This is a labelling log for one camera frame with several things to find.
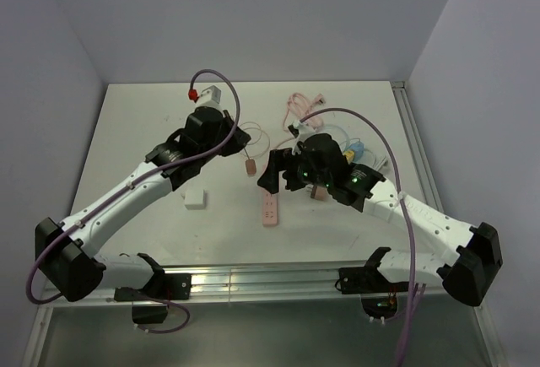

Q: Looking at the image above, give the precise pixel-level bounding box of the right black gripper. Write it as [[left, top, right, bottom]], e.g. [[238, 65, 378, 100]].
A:
[[258, 147, 332, 193]]

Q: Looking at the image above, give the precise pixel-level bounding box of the pink power strip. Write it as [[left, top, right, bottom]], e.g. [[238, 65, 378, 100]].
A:
[[262, 190, 278, 227]]

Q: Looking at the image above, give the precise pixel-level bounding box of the salmon pink charger plug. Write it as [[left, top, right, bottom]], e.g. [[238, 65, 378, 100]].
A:
[[245, 159, 257, 176]]

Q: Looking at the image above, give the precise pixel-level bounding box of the brown pink charger plug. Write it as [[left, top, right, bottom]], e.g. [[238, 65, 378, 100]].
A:
[[310, 186, 328, 202]]

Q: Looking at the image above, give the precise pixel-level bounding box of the yellow charger plug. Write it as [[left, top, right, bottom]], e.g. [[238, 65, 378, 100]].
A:
[[343, 150, 355, 163]]

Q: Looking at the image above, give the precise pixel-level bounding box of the light blue charger plug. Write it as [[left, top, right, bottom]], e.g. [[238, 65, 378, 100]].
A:
[[347, 140, 365, 156]]

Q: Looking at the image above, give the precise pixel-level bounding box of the white charger plug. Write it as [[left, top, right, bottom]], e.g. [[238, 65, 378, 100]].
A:
[[183, 189, 206, 210]]

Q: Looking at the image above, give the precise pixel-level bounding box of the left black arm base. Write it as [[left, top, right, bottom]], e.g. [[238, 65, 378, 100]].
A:
[[113, 273, 192, 334]]

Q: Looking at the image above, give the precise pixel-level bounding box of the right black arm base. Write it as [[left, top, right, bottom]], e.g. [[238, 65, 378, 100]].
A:
[[334, 266, 408, 321]]

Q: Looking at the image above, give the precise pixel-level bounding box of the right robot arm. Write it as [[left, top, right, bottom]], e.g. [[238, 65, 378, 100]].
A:
[[257, 133, 503, 307]]

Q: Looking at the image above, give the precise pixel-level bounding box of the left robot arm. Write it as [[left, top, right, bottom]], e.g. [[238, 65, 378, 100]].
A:
[[35, 107, 251, 302]]

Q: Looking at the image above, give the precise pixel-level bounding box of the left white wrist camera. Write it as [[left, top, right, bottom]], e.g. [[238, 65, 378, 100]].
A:
[[188, 85, 222, 111]]

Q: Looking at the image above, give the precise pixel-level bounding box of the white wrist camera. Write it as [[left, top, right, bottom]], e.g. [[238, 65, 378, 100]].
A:
[[287, 120, 316, 143], [188, 85, 222, 111]]

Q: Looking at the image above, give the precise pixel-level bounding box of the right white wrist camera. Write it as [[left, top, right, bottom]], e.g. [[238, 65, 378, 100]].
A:
[[287, 120, 316, 143]]

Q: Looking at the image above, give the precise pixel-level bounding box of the pink power strip cord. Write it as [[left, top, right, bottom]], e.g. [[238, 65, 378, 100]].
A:
[[276, 91, 328, 148]]

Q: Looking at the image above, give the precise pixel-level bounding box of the aluminium front rail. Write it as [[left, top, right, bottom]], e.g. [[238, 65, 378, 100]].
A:
[[40, 263, 484, 309]]

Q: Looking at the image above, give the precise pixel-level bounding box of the aluminium side rail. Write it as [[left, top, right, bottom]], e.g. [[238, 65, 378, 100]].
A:
[[391, 81, 444, 213]]

